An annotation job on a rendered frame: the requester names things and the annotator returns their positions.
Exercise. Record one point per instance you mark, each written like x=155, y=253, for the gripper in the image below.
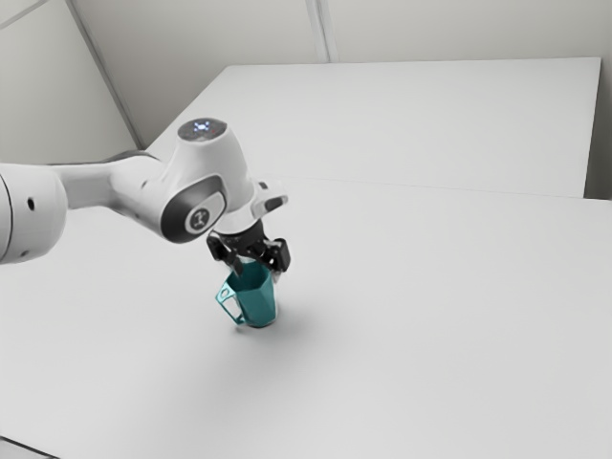
x=246, y=245

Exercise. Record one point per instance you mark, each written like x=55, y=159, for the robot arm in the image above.
x=143, y=191

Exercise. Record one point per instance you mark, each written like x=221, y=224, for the teal faceted mug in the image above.
x=253, y=299

